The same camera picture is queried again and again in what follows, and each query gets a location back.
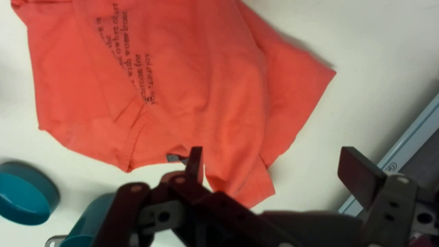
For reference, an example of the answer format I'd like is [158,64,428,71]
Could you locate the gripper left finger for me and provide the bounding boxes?
[94,146,261,247]

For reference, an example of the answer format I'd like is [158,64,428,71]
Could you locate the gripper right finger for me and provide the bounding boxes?
[337,146,439,247]

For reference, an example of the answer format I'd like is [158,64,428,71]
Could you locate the orange printed t-shirt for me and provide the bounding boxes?
[11,0,337,209]

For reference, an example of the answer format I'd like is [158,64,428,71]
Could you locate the teal cup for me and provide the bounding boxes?
[59,193,119,247]

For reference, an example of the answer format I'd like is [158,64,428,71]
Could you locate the teal bowl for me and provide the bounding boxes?
[0,161,60,226]

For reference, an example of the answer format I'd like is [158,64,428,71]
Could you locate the grey metal rail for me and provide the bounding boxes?
[338,92,439,216]

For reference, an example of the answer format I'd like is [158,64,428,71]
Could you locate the silver metal handle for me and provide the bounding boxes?
[45,235,68,247]

